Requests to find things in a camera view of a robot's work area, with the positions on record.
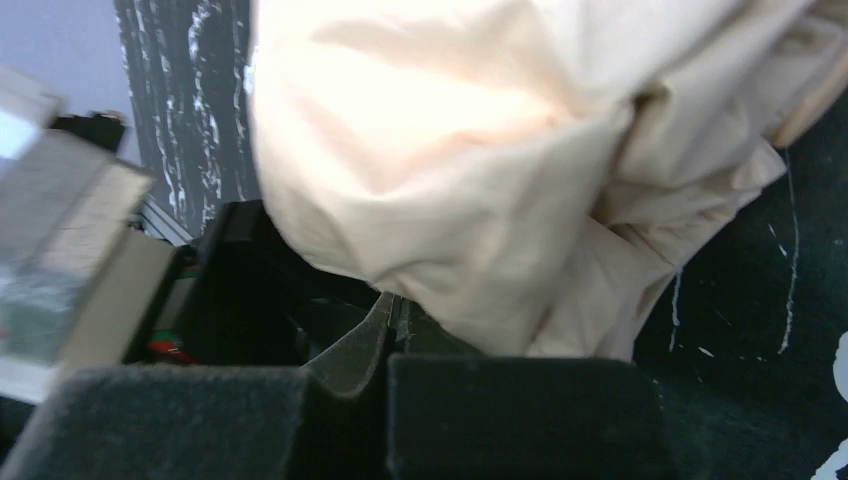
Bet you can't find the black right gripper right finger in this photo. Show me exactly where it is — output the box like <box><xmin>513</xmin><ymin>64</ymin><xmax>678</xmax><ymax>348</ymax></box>
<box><xmin>385</xmin><ymin>298</ymin><xmax>684</xmax><ymax>480</ymax></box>

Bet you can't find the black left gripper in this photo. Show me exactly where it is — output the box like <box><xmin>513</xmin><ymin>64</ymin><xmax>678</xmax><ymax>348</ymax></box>
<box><xmin>142</xmin><ymin>200</ymin><xmax>378</xmax><ymax>366</ymax></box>

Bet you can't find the beige folding umbrella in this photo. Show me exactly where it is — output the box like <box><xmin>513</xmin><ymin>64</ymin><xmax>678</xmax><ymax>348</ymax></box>
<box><xmin>250</xmin><ymin>1</ymin><xmax>847</xmax><ymax>360</ymax></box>

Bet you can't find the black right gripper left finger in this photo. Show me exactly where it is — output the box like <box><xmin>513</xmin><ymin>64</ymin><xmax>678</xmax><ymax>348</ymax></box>
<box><xmin>1</xmin><ymin>294</ymin><xmax>398</xmax><ymax>479</ymax></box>

